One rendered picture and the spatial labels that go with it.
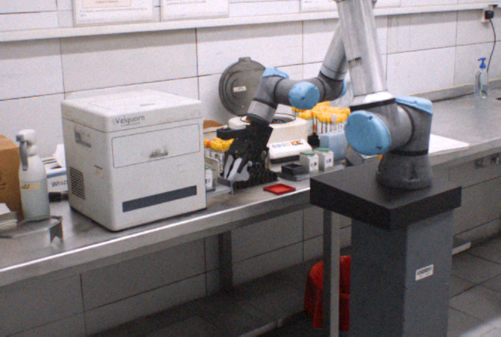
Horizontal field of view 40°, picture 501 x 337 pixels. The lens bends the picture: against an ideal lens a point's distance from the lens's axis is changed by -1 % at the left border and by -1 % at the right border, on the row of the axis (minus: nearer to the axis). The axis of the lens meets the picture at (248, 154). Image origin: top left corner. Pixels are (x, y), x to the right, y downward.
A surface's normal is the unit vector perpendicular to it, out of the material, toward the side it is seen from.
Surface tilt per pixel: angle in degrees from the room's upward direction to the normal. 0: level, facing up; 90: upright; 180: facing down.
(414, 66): 90
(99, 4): 92
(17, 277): 92
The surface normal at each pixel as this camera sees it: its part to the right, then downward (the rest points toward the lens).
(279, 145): 0.18, -0.79
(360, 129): -0.70, 0.32
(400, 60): 0.61, 0.18
